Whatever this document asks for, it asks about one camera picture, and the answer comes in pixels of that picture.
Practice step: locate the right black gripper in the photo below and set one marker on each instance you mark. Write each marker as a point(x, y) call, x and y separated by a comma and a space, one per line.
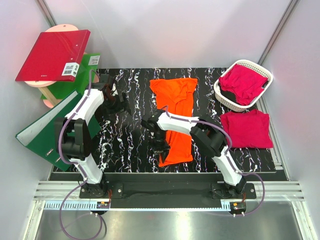
point(164, 150)

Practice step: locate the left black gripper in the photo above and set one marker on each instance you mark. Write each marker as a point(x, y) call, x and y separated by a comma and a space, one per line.
point(121, 106)

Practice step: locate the orange t shirt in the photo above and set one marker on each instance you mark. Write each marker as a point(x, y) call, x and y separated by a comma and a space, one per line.
point(177, 95)

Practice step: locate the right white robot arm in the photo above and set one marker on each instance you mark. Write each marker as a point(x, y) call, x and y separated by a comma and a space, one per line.
point(211, 140)

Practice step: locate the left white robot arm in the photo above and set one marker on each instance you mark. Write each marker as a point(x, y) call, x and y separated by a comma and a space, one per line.
point(72, 135)

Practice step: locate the light green folder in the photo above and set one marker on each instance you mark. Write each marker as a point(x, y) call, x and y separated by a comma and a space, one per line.
point(61, 90)

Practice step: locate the pink wooden stool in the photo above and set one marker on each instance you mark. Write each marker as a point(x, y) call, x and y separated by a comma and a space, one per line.
point(47, 96)

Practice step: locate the black garment in basket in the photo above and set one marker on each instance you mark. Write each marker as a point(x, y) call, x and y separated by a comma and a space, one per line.
point(232, 97)

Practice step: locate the folded pink t shirt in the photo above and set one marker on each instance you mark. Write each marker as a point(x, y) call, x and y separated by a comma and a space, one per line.
point(248, 130)

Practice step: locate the pink t shirt in basket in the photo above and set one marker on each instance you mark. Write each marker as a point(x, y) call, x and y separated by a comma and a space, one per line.
point(244, 83)

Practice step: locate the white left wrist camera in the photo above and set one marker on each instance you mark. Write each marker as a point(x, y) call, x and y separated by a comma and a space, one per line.
point(114, 91)

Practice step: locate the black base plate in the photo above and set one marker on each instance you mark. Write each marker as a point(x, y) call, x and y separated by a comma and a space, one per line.
point(214, 190)

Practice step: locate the red ring binder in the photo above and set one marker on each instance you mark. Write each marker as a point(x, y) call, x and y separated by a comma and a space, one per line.
point(55, 56)

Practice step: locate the dark green ring binder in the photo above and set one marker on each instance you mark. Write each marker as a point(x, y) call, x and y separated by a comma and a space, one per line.
point(39, 137)

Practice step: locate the aluminium rail frame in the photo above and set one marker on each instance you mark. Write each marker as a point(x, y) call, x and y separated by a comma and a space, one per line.
point(55, 194)

